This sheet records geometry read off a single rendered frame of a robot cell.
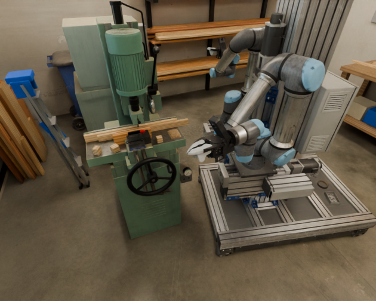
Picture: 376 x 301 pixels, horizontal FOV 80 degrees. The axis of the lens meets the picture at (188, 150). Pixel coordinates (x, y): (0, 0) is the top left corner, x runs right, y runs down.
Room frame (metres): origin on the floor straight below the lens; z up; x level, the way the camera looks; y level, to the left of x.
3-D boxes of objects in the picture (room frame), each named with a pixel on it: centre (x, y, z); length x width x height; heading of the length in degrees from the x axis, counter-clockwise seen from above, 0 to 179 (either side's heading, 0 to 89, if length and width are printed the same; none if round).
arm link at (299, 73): (0.93, -0.48, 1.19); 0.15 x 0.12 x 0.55; 34
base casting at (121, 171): (1.35, 0.36, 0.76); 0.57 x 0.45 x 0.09; 20
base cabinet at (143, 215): (1.34, 0.37, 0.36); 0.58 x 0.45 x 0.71; 20
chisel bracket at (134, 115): (1.25, 0.33, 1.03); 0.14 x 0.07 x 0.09; 20
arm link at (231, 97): (1.53, -0.33, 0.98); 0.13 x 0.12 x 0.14; 113
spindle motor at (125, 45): (1.23, 0.32, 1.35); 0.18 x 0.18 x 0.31
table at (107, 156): (1.12, 0.31, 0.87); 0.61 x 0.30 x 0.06; 110
